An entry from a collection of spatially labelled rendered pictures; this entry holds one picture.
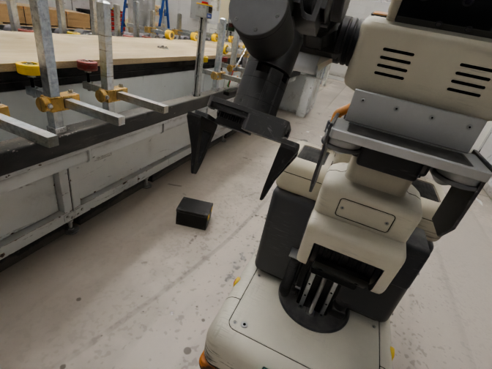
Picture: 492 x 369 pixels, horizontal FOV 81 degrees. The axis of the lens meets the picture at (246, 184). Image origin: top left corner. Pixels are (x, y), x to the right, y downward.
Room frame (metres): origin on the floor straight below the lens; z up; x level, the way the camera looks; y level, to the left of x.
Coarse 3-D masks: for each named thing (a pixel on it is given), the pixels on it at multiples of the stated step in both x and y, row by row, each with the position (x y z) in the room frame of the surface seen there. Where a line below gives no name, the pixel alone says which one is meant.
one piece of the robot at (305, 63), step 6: (300, 54) 0.65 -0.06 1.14; (306, 54) 0.65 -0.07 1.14; (312, 54) 0.65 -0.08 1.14; (300, 60) 0.64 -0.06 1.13; (306, 60) 0.64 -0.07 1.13; (312, 60) 0.64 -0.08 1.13; (294, 66) 0.64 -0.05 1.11; (300, 66) 0.64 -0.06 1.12; (306, 66) 0.63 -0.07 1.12; (312, 66) 0.63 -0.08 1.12; (306, 72) 0.64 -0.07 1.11; (312, 72) 0.63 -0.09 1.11
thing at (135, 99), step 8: (88, 88) 1.27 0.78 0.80; (96, 88) 1.26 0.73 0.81; (120, 96) 1.22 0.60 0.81; (128, 96) 1.21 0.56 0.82; (136, 96) 1.22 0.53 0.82; (136, 104) 1.19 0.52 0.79; (144, 104) 1.18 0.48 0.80; (152, 104) 1.17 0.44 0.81; (160, 104) 1.18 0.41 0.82; (160, 112) 1.16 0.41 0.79
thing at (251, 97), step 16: (256, 64) 0.37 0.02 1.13; (256, 80) 0.36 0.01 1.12; (272, 80) 0.36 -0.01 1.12; (240, 96) 0.36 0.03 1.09; (256, 96) 0.35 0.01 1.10; (272, 96) 0.36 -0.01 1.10; (240, 112) 0.34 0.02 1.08; (256, 112) 0.34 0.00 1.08; (272, 112) 0.36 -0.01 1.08; (288, 128) 0.34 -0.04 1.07
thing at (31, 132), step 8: (0, 120) 0.73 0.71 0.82; (8, 120) 0.73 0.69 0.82; (16, 120) 0.74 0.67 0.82; (0, 128) 0.73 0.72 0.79; (8, 128) 0.72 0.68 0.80; (16, 128) 0.71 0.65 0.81; (24, 128) 0.70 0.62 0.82; (32, 128) 0.71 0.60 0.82; (24, 136) 0.70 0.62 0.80; (32, 136) 0.69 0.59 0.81; (40, 136) 0.68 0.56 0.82; (48, 136) 0.68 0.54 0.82; (56, 136) 0.70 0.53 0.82; (40, 144) 0.68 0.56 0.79; (48, 144) 0.68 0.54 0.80; (56, 144) 0.70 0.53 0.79
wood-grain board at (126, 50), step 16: (0, 32) 1.58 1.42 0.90; (16, 32) 1.68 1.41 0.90; (32, 32) 1.79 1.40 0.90; (0, 48) 1.22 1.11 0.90; (16, 48) 1.28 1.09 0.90; (32, 48) 1.34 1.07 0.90; (64, 48) 1.50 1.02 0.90; (80, 48) 1.59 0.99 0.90; (96, 48) 1.69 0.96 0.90; (128, 48) 1.93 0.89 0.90; (144, 48) 2.07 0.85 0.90; (160, 48) 2.24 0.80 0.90; (176, 48) 2.43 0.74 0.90; (192, 48) 2.65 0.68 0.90; (208, 48) 2.92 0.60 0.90; (0, 64) 0.99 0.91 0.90; (64, 64) 1.23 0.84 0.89
